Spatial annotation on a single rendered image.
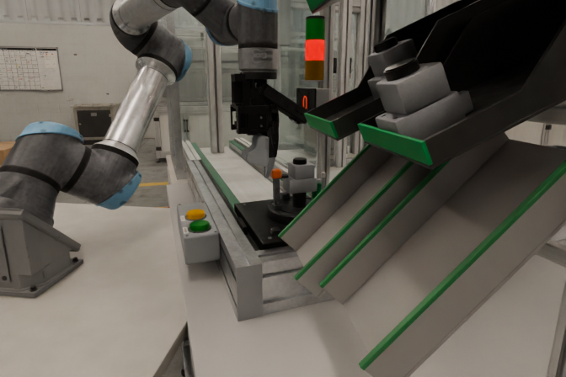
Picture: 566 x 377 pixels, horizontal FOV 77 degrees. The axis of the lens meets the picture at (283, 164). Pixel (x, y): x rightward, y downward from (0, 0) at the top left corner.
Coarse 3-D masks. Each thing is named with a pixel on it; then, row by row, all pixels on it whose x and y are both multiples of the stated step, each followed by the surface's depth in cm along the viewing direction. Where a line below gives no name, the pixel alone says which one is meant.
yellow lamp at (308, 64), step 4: (308, 64) 92; (312, 64) 91; (316, 64) 91; (320, 64) 91; (308, 68) 92; (312, 68) 91; (316, 68) 91; (320, 68) 91; (308, 72) 92; (312, 72) 91; (316, 72) 91; (320, 72) 92; (308, 76) 92; (312, 76) 92; (316, 76) 92; (320, 76) 92
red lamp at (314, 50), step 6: (306, 42) 91; (312, 42) 90; (318, 42) 90; (324, 42) 91; (306, 48) 92; (312, 48) 90; (318, 48) 90; (306, 54) 92; (312, 54) 90; (318, 54) 90; (306, 60) 92; (312, 60) 92; (318, 60) 92
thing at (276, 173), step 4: (276, 168) 76; (272, 172) 74; (276, 172) 74; (280, 172) 75; (272, 176) 74; (276, 176) 74; (280, 176) 75; (284, 176) 75; (288, 176) 76; (276, 180) 75; (276, 184) 75; (276, 188) 75; (276, 192) 76; (276, 196) 76; (276, 200) 76
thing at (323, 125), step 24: (480, 0) 41; (504, 0) 41; (408, 24) 53; (432, 24) 53; (456, 24) 41; (432, 48) 41; (360, 96) 54; (312, 120) 49; (336, 120) 41; (360, 120) 41
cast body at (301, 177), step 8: (296, 160) 75; (304, 160) 76; (288, 168) 78; (296, 168) 74; (304, 168) 75; (312, 168) 76; (296, 176) 75; (304, 176) 75; (312, 176) 76; (288, 184) 75; (296, 184) 75; (304, 184) 76; (312, 184) 76; (288, 192) 75; (296, 192) 75; (304, 192) 76
